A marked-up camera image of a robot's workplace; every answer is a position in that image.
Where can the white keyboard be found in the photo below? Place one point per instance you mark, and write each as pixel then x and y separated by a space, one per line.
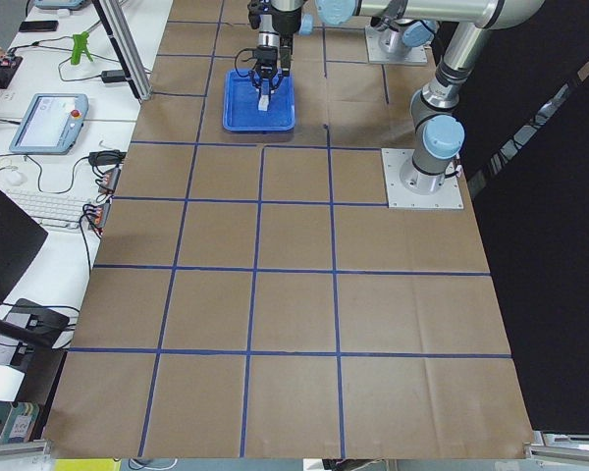
pixel 57 212

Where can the black power adapter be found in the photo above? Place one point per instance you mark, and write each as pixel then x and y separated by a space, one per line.
pixel 106 157
pixel 112 76

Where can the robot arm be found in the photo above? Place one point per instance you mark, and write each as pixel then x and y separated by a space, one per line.
pixel 414 32
pixel 439 136

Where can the white computer mouse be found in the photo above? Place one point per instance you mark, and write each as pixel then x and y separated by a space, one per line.
pixel 15 178

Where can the black monitor stand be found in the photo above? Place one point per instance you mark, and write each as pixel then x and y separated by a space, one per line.
pixel 33 324

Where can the green handled reacher grabber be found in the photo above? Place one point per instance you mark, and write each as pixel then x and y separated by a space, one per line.
pixel 80 48

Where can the brown paper table cover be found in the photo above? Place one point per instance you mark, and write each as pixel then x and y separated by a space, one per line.
pixel 254 295

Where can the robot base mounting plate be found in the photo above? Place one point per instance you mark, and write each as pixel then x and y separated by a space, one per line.
pixel 409 189

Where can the teach pendant tablet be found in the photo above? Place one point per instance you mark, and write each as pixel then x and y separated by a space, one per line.
pixel 51 124

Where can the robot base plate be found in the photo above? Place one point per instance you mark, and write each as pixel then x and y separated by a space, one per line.
pixel 397 51

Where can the aluminium frame post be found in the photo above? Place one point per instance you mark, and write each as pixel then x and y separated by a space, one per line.
pixel 114 22

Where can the black monitor screen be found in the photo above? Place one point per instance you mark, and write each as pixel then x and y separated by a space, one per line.
pixel 20 241

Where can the black smartphone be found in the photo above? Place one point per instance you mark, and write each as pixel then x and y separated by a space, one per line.
pixel 38 26

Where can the blue plastic tray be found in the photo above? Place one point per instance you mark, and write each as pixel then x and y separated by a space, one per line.
pixel 242 111

